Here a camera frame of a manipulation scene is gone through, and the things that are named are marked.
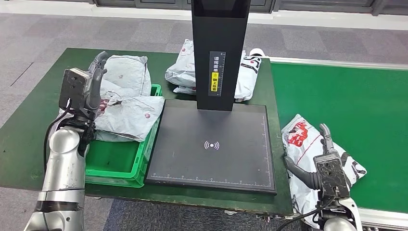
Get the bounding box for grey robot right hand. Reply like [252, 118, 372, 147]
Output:
[284, 123, 335, 191]

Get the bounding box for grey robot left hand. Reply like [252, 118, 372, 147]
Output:
[87, 51, 109, 111]

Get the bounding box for smooth white parcel red logo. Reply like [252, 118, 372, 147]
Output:
[281, 114, 368, 229]

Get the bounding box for plain grey-white poly mailer parcel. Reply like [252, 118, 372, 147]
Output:
[102, 54, 153, 97]

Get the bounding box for white parcel red print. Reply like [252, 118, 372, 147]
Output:
[59, 79, 166, 143]

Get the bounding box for green conveyor belt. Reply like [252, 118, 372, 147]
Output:
[270, 62, 408, 214]

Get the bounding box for black scanner machine platform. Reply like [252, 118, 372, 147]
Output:
[145, 99, 277, 195]

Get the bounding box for grey-white parcel small red dot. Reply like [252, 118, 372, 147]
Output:
[165, 39, 195, 89]

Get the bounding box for flat pale grey parcel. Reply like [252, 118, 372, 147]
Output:
[173, 85, 196, 96]

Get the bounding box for white parcel bold black letters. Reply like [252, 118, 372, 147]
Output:
[234, 50, 263, 103]

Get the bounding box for black scanner machine column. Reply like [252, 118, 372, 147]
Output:
[191, 0, 252, 112]

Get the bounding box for green plastic crate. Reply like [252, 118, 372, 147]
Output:
[84, 84, 163, 189]

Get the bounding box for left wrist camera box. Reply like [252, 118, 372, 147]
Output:
[58, 67, 92, 112]

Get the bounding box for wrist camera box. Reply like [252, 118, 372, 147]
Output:
[58, 67, 92, 112]
[313, 151, 351, 199]

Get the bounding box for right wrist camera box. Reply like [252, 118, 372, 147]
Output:
[313, 151, 351, 199]

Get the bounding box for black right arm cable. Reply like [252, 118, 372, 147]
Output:
[276, 196, 336, 231]

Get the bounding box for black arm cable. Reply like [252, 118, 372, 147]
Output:
[276, 196, 336, 231]
[43, 99, 73, 174]

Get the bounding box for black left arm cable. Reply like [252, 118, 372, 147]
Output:
[43, 99, 73, 174]

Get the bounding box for aluminium conveyor frame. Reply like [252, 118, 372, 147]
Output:
[268, 56, 408, 231]

